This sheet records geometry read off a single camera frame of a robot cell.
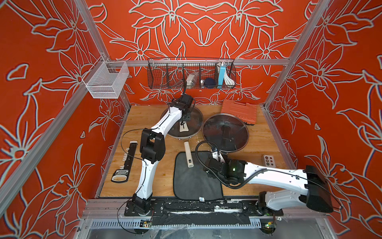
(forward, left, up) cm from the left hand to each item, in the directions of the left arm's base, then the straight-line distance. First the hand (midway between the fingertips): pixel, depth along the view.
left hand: (184, 116), depth 98 cm
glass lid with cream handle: (-12, -2, +2) cm, 12 cm away
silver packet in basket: (+14, -4, +19) cm, 25 cm away
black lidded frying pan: (-9, -29, -3) cm, 31 cm away
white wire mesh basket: (+13, +52, +18) cm, 56 cm away
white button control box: (-24, -53, -8) cm, 59 cm away
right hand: (-33, -17, -2) cm, 37 cm away
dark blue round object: (+16, -15, +16) cm, 27 cm away
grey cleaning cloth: (-38, -9, -14) cm, 41 cm away
